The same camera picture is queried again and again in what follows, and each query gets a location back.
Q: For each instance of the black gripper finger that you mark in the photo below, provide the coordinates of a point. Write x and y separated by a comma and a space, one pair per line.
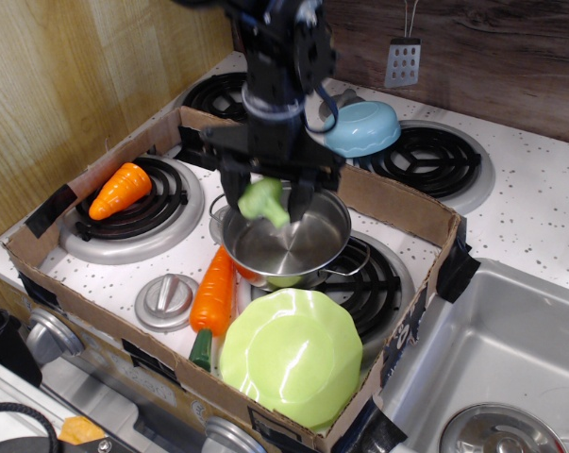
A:
234, 183
300, 197

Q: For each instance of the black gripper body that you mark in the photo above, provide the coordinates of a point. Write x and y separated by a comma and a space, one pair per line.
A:
283, 150

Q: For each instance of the green toy broccoli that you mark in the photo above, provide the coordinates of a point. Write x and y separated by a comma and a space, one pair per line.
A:
262, 199

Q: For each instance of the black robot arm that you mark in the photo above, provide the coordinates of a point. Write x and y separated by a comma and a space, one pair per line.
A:
289, 54

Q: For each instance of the stainless steel pot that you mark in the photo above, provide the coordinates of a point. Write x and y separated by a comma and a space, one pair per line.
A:
302, 254

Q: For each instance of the back left black burner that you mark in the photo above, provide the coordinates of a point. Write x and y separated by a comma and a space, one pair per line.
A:
219, 95

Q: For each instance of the black burner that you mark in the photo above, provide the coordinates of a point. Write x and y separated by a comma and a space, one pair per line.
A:
438, 160
219, 95
373, 284
154, 224

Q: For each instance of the front left black burner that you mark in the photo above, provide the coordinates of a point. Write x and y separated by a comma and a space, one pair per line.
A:
154, 224

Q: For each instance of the silver back stove knob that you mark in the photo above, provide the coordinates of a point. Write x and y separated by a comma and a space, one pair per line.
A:
346, 98

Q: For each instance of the silver stove knob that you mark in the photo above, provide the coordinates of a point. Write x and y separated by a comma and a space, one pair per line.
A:
164, 304
346, 98

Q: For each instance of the blue plastic bowl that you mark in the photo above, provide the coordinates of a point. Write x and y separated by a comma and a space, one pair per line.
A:
360, 129

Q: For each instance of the orange toy carrot top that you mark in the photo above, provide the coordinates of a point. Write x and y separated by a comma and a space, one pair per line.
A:
124, 188

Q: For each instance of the front right black burner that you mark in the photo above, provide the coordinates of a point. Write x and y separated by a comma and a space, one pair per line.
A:
373, 284

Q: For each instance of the orange carrot with green stem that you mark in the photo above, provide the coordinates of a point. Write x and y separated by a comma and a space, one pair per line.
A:
212, 307

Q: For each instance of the back right black burner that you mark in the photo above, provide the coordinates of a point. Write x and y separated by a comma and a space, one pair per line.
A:
438, 160

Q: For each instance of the silver stove knob on top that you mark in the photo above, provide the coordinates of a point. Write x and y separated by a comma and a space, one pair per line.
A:
164, 304

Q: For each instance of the hanging metal slotted spatula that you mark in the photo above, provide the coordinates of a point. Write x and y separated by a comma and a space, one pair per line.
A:
403, 61

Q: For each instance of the light green plastic bowl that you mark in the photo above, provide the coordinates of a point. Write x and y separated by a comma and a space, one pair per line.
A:
296, 352

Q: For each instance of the brown cardboard fence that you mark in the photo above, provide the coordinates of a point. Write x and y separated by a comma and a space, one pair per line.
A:
385, 200

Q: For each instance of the silver front oven knob left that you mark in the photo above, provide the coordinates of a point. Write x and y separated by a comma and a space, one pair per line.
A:
49, 338

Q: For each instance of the silver oven knob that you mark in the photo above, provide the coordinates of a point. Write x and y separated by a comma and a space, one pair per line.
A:
224, 436
49, 338

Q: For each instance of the silver front oven knob right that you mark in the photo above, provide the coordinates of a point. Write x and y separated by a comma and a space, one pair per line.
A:
224, 436

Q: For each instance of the stainless steel sink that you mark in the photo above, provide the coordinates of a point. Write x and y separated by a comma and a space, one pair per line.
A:
503, 343

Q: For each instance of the black device at left edge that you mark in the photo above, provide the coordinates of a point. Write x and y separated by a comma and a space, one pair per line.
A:
14, 354

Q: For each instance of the yellow sponge piece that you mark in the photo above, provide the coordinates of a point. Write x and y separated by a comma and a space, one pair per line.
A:
78, 430

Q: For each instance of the silver sink drain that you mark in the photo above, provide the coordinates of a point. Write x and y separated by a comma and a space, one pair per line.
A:
493, 427

